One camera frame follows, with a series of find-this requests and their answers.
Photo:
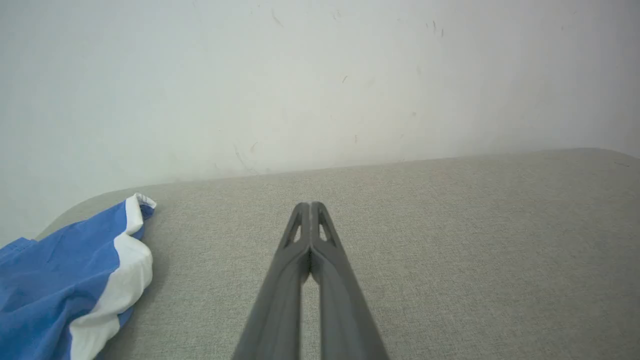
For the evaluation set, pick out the grey fabric sofa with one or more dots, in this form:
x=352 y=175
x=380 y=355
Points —
x=475 y=260

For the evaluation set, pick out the blue shorts with white stripes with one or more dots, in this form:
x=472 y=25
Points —
x=55 y=280

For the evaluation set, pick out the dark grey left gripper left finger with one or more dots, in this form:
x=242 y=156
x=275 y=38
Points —
x=277 y=300

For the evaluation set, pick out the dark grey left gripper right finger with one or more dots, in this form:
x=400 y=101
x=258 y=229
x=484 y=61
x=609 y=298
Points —
x=345 y=310

